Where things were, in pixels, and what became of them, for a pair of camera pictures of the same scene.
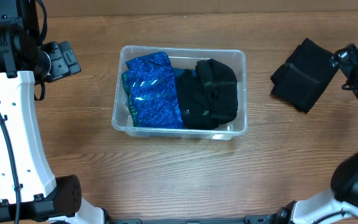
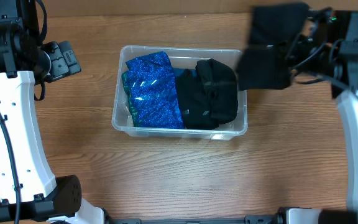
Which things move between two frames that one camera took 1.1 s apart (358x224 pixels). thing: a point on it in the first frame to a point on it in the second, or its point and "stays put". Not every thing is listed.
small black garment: x=195 y=108 stays put
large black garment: x=303 y=78 to x=274 y=32
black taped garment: x=221 y=84 stays put
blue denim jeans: x=178 y=71 stays put
